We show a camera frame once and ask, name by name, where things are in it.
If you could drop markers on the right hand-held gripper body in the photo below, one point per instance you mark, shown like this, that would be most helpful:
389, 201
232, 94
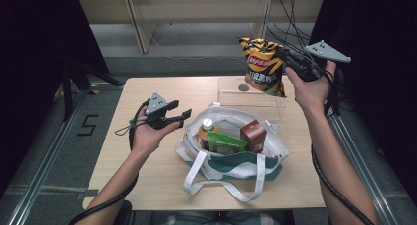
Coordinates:
308, 66

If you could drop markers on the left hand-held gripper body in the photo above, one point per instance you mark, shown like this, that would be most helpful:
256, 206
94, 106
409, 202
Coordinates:
155, 105

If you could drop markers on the yellow black striped chips bag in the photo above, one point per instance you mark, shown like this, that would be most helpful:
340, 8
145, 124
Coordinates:
262, 71

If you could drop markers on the green snack packet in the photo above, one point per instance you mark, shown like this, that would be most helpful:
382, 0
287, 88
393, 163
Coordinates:
226, 143

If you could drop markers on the clear plastic bin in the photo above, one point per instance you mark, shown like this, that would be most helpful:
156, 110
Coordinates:
229, 97

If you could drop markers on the white green orange tote bag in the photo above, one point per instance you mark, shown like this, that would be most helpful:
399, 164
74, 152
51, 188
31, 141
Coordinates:
229, 167

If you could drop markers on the brown carton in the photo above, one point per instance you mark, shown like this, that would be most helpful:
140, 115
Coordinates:
253, 136

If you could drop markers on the person's right hand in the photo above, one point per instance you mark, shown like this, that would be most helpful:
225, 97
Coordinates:
311, 94

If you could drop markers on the person's left hand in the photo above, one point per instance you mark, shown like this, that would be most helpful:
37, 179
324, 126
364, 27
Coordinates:
146, 140

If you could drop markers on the orange drink bottle white cap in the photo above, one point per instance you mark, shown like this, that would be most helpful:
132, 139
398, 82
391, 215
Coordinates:
206, 128

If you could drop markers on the dark round disc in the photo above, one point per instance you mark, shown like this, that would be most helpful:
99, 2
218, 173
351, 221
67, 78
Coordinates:
243, 87

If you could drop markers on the yellow floor tape piece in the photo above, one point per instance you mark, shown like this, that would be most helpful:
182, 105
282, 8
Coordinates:
95, 92

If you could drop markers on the black curtain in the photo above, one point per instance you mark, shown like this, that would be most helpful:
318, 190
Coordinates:
383, 103
32, 71

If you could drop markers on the black metal stand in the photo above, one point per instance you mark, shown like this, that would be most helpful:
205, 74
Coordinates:
69, 87

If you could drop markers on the beige wooden desk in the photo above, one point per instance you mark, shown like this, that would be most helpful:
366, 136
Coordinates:
196, 9

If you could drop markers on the black chair armrest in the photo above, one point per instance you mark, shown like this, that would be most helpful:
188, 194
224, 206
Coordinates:
126, 213

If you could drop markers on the grey floor tape strip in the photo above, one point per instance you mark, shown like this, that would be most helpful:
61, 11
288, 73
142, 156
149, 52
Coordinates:
49, 189

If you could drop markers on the aluminium floor rail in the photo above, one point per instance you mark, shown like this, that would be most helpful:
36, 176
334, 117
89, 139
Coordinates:
367, 185
39, 179

